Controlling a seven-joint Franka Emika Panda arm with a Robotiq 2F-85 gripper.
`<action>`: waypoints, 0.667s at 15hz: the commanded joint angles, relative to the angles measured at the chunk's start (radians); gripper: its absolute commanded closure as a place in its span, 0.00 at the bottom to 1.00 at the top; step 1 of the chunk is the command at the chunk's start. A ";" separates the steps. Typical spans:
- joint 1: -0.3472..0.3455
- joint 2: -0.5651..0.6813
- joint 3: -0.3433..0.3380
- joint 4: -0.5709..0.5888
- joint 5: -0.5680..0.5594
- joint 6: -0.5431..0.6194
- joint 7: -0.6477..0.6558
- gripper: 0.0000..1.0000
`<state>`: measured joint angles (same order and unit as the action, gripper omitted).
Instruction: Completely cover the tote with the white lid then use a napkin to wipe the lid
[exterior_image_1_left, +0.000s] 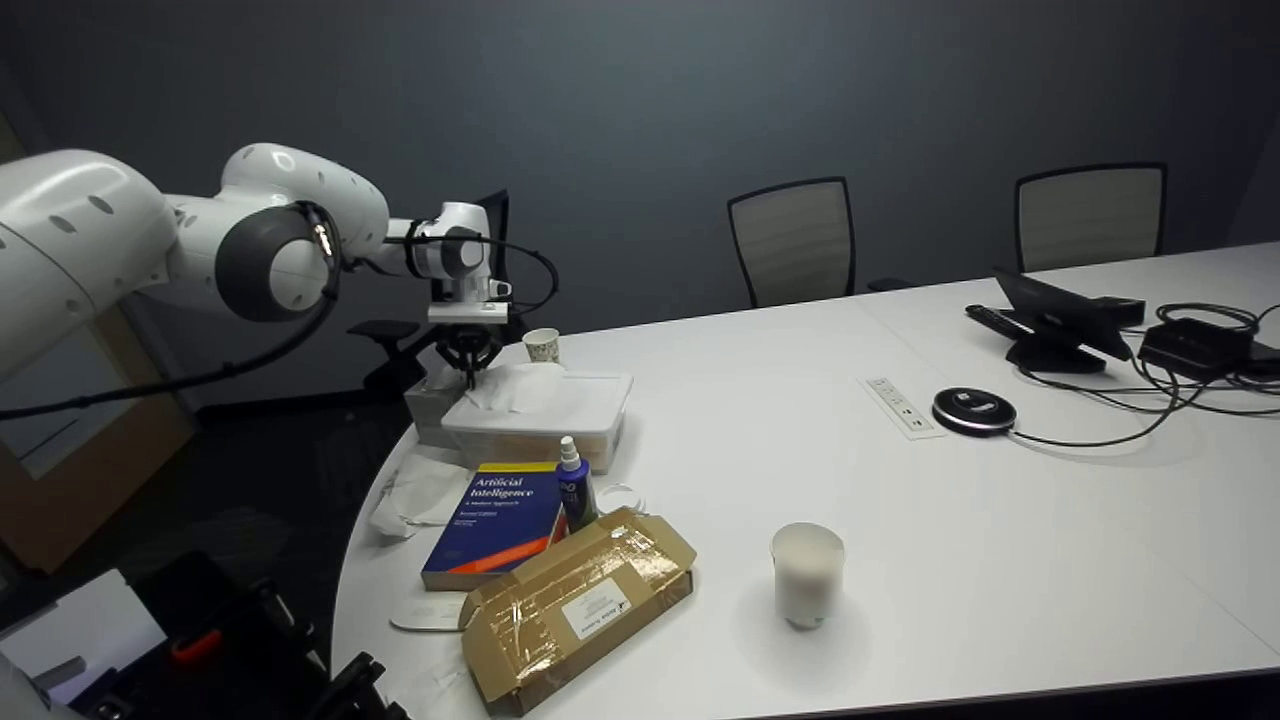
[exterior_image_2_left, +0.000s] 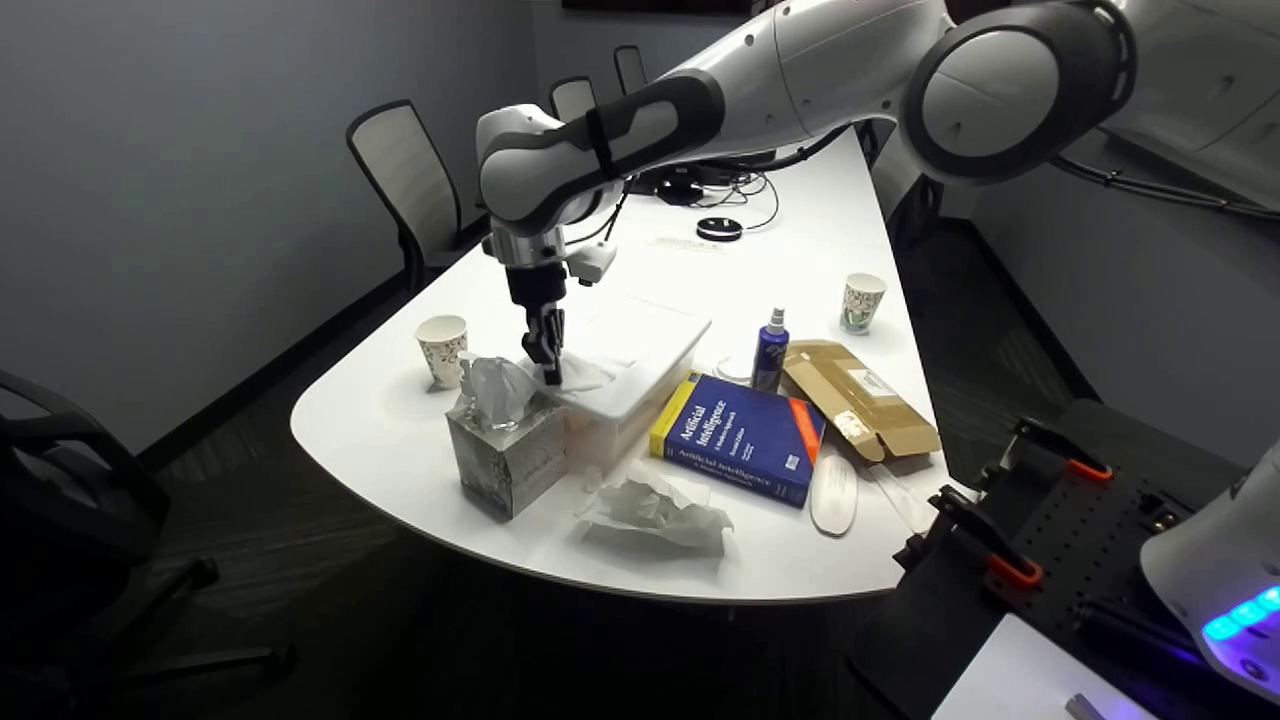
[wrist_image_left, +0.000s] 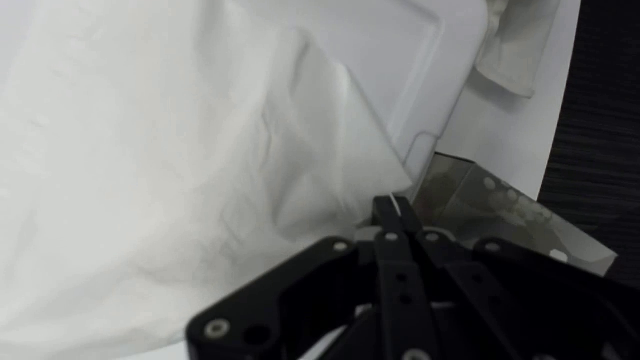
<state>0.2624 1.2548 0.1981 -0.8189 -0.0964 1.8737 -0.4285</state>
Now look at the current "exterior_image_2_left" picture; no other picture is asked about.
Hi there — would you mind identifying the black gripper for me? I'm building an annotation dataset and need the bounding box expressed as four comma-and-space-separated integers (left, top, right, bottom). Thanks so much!
487, 225, 570, 392

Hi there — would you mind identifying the clear plastic tote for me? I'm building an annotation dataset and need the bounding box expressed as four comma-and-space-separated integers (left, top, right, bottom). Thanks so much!
555, 359, 703, 480

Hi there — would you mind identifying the crumpled white tissue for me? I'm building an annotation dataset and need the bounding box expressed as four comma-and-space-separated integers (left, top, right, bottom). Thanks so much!
450, 351, 543, 435

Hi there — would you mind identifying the patterned paper cup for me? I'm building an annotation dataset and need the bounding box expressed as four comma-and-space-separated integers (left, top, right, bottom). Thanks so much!
411, 310, 470, 396
840, 266, 886, 334

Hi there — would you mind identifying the grey patterned tissue box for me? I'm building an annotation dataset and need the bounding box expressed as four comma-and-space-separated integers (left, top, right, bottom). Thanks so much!
443, 392, 570, 529

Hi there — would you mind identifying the crumpled clear plastic bag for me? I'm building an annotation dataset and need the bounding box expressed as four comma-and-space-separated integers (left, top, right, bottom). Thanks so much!
575, 477, 737, 559

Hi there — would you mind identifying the blue artificial intelligence book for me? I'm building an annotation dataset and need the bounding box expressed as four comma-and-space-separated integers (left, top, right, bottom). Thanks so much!
643, 372, 827, 510

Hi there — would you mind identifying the blue spray bottle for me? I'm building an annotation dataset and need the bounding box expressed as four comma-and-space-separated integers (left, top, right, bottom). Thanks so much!
746, 304, 792, 400

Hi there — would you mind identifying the white computer mouse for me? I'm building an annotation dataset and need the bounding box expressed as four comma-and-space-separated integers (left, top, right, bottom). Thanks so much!
809, 445, 863, 543

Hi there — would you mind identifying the brown cardboard box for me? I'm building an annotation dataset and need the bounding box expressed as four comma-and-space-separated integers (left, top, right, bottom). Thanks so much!
775, 334, 945, 467

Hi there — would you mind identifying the black orange clamp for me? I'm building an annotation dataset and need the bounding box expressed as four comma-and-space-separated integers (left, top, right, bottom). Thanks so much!
997, 417, 1117, 487
927, 480, 1046, 597

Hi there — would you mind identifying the dark office swivel chair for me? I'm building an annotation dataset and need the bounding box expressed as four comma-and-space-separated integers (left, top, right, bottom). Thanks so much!
0, 369, 300, 713

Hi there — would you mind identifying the white flat sheet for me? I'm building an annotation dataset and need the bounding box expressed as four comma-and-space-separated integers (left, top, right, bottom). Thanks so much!
931, 612, 1157, 720

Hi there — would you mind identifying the black mounting platform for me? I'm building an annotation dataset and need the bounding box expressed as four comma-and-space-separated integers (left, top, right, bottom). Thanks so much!
845, 396, 1280, 720

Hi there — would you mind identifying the white base with blue light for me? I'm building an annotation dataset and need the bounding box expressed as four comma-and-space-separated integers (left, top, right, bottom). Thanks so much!
1135, 445, 1280, 702

